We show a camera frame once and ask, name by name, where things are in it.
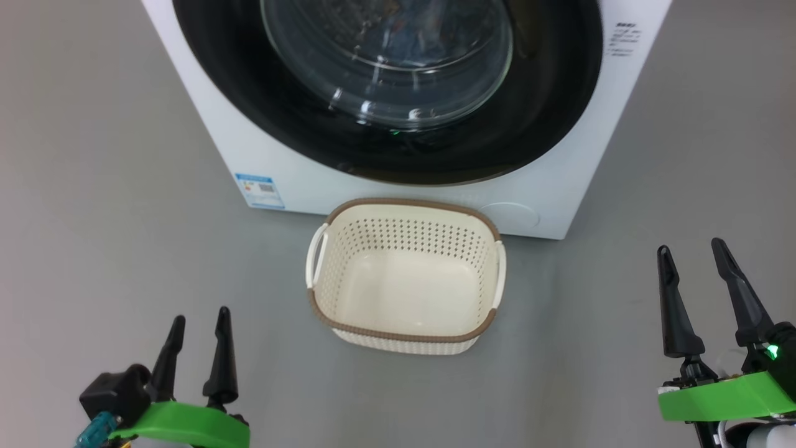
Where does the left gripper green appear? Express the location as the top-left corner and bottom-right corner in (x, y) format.
(109, 307), (251, 448)

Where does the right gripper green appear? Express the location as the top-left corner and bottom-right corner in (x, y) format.
(658, 238), (796, 422)

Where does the black glass washing machine door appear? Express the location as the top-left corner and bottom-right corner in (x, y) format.
(172, 0), (604, 186)

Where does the white washing machine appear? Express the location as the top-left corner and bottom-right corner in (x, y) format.
(140, 0), (674, 240)

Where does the cream laundry basket brown rim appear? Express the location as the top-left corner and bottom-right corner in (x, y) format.
(305, 198), (507, 356)

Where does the blue energy label sticker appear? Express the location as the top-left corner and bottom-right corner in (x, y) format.
(235, 173), (285, 210)

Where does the round white filter cover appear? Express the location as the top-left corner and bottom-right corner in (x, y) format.
(479, 201), (540, 236)

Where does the white text sticker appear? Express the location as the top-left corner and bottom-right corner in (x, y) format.
(606, 22), (640, 58)

